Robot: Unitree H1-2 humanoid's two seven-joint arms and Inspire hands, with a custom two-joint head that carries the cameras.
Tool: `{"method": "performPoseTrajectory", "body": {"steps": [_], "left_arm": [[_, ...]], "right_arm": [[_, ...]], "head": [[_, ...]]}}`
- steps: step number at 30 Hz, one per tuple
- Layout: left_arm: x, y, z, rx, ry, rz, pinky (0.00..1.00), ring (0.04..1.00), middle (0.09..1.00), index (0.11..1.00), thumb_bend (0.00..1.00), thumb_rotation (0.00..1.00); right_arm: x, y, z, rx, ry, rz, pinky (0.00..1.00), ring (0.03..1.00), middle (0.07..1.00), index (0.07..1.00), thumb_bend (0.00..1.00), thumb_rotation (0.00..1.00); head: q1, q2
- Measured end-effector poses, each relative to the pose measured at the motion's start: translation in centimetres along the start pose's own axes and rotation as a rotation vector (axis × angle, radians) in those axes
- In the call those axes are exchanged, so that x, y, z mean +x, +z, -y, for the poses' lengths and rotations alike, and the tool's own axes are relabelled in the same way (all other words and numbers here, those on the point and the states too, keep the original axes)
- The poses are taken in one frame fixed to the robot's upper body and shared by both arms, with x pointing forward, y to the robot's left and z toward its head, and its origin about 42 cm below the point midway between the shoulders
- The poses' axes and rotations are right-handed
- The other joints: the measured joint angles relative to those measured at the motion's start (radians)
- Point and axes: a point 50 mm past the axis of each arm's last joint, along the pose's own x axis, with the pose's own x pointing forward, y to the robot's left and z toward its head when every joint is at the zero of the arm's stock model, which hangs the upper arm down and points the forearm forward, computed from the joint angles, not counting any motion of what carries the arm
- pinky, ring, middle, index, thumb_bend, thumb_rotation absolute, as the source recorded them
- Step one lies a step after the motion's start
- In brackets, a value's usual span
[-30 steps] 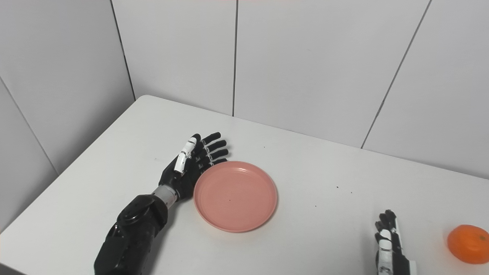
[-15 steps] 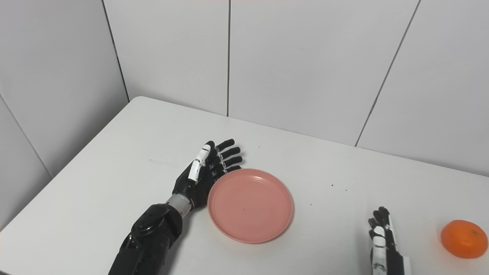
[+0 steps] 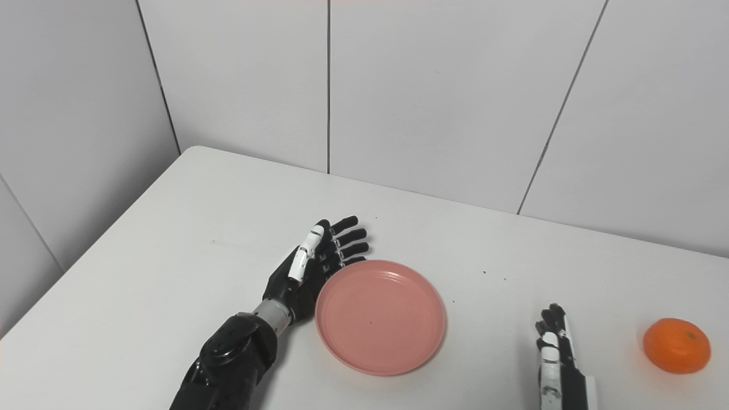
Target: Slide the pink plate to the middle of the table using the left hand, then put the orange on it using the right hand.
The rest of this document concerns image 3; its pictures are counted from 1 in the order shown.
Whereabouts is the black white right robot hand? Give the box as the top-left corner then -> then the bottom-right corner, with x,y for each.
534,303 -> 599,410

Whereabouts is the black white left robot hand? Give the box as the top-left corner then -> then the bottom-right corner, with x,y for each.
262,215 -> 370,325

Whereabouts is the pink round plate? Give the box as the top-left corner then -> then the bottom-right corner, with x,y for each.
315,260 -> 447,377

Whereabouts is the orange fruit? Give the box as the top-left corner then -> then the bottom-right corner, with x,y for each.
643,318 -> 711,375

